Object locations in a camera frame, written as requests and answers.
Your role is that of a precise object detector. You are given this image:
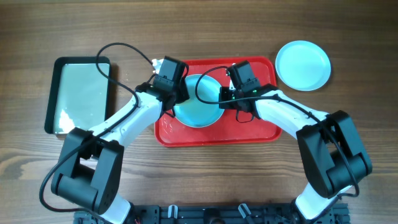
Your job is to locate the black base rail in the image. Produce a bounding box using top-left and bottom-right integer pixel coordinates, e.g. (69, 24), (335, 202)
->
(73, 203), (351, 224)

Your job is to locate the red plastic tray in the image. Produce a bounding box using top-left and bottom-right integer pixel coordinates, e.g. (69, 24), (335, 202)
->
(154, 56), (282, 147)

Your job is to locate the black left camera cable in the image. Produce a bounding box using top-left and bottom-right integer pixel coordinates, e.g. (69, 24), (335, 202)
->
(39, 42), (156, 214)

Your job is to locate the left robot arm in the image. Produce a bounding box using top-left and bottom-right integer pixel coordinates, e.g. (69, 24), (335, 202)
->
(46, 57), (189, 223)

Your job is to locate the black water basin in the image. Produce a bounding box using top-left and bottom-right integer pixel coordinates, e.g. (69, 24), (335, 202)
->
(44, 57), (111, 134)

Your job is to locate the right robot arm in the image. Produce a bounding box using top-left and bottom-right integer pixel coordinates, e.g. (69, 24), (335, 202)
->
(219, 61), (373, 223)

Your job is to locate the teal plate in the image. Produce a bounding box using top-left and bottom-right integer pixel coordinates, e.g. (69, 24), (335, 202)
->
(174, 74), (224, 128)
(275, 40), (332, 91)

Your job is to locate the teal plate top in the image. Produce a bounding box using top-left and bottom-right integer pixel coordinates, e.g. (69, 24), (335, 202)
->
(275, 40), (332, 91)

